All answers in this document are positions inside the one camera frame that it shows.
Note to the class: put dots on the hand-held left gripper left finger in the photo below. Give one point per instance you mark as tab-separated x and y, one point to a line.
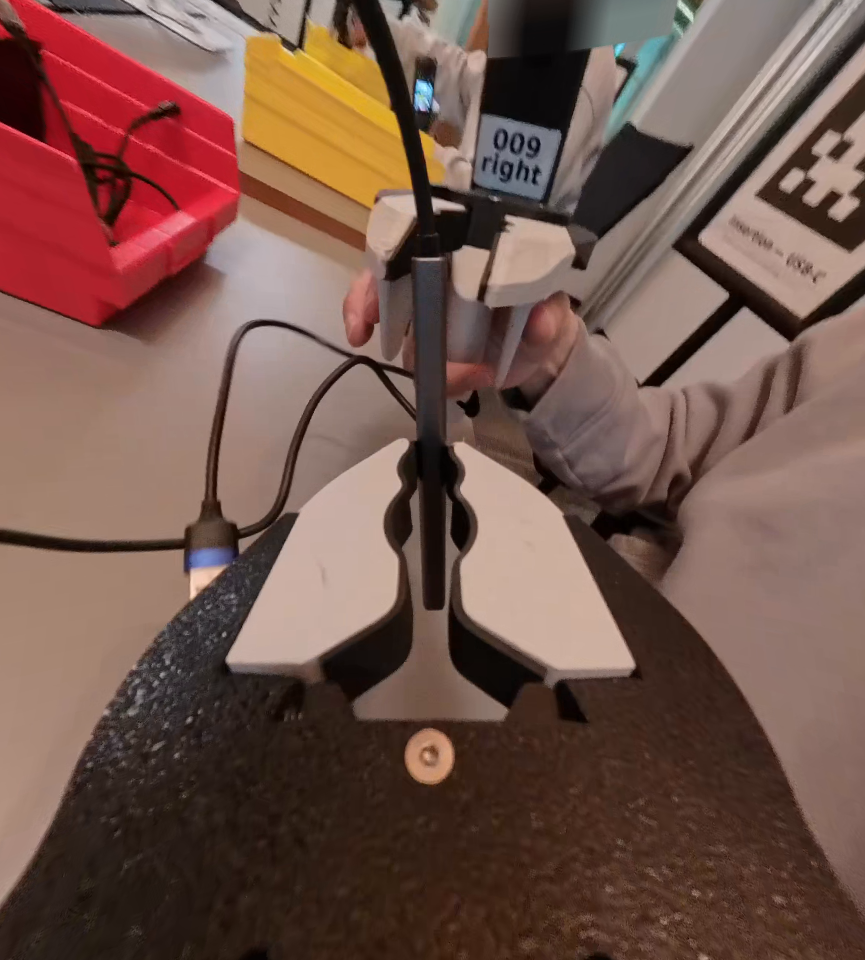
327	577

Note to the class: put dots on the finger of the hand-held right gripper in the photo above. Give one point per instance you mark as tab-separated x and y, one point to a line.
530	262
395	225

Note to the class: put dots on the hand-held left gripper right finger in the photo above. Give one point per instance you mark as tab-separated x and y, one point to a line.
530	585

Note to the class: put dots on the red plastic bin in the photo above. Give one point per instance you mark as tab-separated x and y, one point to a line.
42	225

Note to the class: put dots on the person's right forearm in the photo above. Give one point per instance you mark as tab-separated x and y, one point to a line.
665	435

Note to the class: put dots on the grey desk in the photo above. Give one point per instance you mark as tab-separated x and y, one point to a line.
65	420

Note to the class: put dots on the smartwatch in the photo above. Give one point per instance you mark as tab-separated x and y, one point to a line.
425	94

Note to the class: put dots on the yellow plastic bin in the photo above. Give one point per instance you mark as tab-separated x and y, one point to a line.
312	112

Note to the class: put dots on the framed marker sign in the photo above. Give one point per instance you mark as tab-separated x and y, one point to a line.
815	187

